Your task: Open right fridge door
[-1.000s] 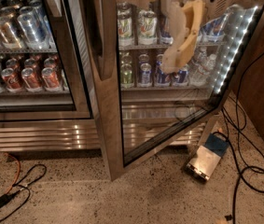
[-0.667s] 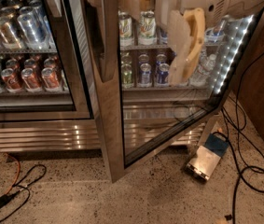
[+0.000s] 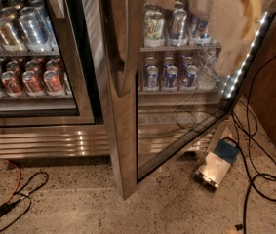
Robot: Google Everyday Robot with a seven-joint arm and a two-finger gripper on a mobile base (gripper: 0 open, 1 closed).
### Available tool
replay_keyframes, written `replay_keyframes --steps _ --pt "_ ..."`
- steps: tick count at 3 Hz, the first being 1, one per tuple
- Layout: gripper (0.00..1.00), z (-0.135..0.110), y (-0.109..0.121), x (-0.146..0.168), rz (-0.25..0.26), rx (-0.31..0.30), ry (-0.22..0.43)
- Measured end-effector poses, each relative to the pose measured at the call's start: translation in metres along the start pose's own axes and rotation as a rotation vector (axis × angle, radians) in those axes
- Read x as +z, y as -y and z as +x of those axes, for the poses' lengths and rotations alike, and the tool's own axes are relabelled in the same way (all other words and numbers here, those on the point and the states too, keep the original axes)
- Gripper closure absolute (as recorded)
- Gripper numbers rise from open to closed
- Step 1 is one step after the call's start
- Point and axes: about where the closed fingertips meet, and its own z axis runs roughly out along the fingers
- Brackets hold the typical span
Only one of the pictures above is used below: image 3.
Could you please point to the blue silver energy can left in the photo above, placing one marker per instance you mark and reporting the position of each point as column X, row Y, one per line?
column 176, row 29

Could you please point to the blue soda can right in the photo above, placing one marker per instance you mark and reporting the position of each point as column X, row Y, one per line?
column 188, row 77

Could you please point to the clear water bottle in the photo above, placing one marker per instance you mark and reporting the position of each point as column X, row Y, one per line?
column 207, row 79

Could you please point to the silver blue tall can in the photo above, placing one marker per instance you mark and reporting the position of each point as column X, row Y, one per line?
column 36, row 35

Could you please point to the red cola can left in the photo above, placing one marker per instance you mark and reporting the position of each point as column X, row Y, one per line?
column 12, row 83

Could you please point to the red cola can right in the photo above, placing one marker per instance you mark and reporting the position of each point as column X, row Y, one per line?
column 53, row 83

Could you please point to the blue silver energy can middle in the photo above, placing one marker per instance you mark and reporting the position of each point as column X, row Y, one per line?
column 199, row 31

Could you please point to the white green soda can right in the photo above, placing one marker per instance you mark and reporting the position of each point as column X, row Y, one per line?
column 153, row 29

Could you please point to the red cola can middle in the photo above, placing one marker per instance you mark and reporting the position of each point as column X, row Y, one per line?
column 32, row 82

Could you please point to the blue silver energy can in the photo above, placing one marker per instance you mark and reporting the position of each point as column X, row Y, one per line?
column 176, row 29
column 199, row 31

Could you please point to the blue soda can left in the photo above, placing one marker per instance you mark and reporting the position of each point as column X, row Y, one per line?
column 151, row 78

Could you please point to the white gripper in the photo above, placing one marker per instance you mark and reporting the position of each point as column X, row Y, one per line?
column 229, row 38

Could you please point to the blue pad on floor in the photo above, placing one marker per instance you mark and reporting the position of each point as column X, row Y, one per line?
column 226, row 151

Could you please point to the blue soda can middle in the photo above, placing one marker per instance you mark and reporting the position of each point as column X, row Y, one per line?
column 170, row 80

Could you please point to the gold silver can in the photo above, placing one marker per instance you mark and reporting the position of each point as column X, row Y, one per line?
column 11, row 36

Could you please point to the stainless fridge bottom grille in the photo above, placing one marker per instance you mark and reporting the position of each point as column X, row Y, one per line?
column 83, row 140

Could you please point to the red cola can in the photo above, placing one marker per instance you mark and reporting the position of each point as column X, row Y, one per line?
column 53, row 83
column 32, row 82
column 12, row 83

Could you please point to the glass fridge door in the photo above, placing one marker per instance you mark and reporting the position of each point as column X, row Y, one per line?
column 27, row 110
column 129, row 106

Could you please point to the blue soda can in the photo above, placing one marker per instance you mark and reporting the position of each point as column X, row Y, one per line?
column 170, row 80
column 188, row 77
column 151, row 78

